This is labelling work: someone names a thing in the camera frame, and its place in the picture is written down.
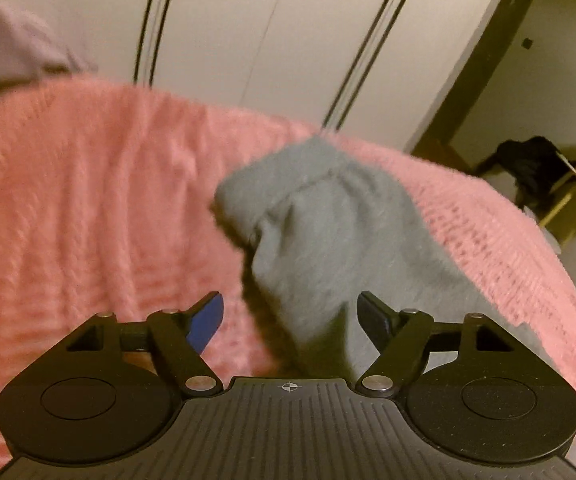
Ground white wardrobe with black stripes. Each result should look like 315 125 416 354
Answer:
0 0 524 153

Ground mauve pillow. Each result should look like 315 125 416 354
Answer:
0 0 99 105

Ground grey pants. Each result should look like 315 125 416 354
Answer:
210 136 576 480

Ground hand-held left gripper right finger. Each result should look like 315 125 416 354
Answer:
357 291 511 397

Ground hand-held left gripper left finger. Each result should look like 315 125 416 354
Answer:
65 291 225 396

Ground pink ribbed blanket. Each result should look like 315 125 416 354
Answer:
0 80 576 480

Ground yellow side table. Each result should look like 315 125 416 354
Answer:
533 154 576 245

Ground black cloth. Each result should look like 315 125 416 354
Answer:
473 136 566 207

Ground dark door frame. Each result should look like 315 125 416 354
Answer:
410 0 561 173

